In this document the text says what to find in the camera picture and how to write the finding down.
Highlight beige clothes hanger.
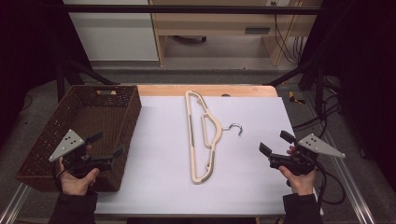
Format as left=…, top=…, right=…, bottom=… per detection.
left=184, top=90, right=244, bottom=185

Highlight dark object under desk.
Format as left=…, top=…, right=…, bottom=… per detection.
left=172, top=35, right=207, bottom=44

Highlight black floor cables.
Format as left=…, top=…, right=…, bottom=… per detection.
left=292, top=92, right=344, bottom=133

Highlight brown wicker basket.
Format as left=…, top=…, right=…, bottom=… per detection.
left=14, top=84, right=143, bottom=193

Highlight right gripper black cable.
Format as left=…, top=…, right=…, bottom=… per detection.
left=314, top=161, right=347, bottom=206

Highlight person's right hand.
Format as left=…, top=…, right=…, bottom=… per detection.
left=277, top=165, right=317, bottom=197

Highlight hanging black cables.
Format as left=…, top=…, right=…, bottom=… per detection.
left=273, top=2, right=305, bottom=65

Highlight black horizontal frame bar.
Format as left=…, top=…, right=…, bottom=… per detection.
left=62, top=4, right=321, bottom=16

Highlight yellow and black floor object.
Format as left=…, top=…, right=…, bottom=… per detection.
left=289, top=91, right=306, bottom=105

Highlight light wooden desk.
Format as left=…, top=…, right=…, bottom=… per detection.
left=148, top=0, right=323, bottom=67

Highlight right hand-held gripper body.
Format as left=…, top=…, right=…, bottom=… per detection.
left=268, top=133, right=347, bottom=176

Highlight aluminium rail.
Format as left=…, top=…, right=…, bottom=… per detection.
left=0, top=183, right=32, bottom=224
left=303, top=92, right=376, bottom=224

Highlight white table mat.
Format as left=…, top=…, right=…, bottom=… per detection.
left=94, top=95, right=325, bottom=217

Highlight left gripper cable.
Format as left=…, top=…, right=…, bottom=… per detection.
left=54, top=160, right=64, bottom=189

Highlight white cabinet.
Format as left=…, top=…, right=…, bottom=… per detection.
left=63, top=0, right=160, bottom=62

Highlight black metal stand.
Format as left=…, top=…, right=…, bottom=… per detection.
left=267, top=59, right=326, bottom=118
left=55, top=59, right=120, bottom=102

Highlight person's left hand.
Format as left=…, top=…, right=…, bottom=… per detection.
left=58, top=160, right=101, bottom=197

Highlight dark curtain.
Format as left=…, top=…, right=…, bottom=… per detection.
left=300, top=0, right=396, bottom=190
left=0, top=0, right=92, bottom=147

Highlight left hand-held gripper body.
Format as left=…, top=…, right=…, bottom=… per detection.
left=49, top=129, right=115, bottom=180

